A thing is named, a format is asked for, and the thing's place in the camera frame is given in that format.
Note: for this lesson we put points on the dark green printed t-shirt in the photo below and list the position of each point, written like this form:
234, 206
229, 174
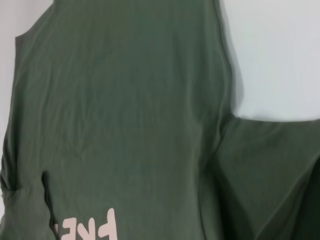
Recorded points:
125, 112

